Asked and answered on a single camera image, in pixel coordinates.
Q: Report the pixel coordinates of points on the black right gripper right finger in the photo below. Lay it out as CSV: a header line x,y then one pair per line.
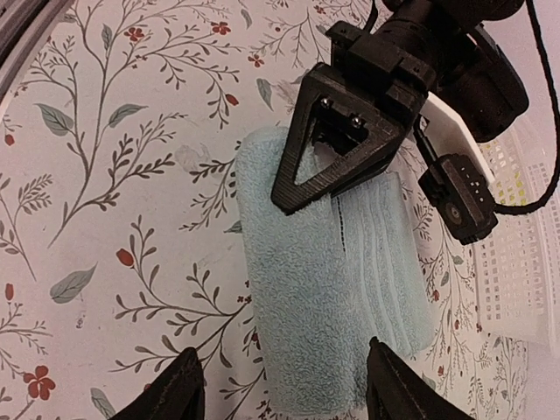
x,y
395,391

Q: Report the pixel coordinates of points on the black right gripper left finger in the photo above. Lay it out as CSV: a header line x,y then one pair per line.
x,y
178,393

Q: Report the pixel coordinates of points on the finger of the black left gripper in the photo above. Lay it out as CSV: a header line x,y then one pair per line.
x,y
338,130
364,176

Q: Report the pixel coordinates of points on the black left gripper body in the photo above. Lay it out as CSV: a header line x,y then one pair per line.
x,y
434,47

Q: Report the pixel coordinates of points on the light blue towel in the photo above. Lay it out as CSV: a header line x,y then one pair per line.
x,y
326,280

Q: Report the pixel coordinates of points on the floral patterned tablecloth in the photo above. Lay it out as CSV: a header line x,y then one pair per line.
x,y
120,236

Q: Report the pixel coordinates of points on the white plastic basket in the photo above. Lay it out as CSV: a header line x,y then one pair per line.
x,y
517,265

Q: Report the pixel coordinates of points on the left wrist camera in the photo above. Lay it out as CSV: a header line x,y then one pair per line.
x,y
459,192

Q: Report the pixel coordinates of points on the aluminium front rail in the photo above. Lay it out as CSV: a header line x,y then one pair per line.
x,y
25,25

